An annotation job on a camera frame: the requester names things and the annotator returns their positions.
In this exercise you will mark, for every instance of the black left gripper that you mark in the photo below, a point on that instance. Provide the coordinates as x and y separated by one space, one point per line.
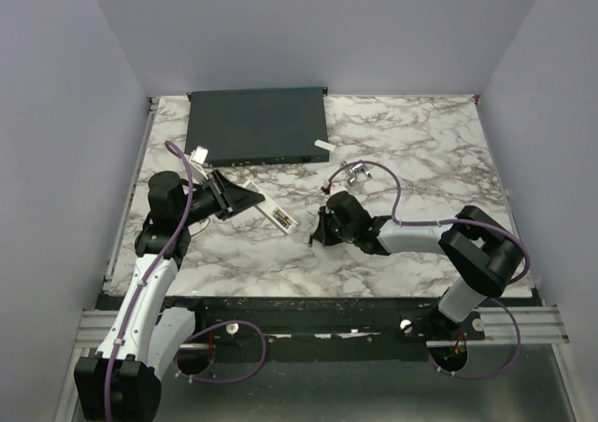
230 198

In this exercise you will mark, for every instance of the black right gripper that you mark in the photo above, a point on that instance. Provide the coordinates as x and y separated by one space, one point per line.
322 233

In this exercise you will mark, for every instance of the white remote control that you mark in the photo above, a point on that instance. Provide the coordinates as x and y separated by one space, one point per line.
269 207

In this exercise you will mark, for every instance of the white battery cover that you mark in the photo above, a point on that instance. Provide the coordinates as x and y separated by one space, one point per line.
325 145

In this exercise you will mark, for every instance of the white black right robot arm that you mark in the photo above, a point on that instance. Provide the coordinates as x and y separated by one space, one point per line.
485 255

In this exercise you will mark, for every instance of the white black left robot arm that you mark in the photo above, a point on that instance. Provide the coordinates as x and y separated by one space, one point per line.
122 380

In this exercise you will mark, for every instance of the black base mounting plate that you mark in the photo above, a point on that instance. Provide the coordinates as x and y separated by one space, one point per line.
327 329

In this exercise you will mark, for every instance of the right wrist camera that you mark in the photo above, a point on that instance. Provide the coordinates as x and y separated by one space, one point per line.
330 189

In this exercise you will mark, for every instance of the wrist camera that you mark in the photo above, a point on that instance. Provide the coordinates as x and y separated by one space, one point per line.
330 189
196 161

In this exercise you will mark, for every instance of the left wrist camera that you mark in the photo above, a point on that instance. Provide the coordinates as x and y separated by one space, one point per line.
196 161

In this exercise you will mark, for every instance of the dark network switch box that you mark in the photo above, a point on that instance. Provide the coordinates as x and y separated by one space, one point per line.
262 126

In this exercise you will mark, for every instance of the aluminium table edge rail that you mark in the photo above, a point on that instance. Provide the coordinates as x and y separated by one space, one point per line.
130 192

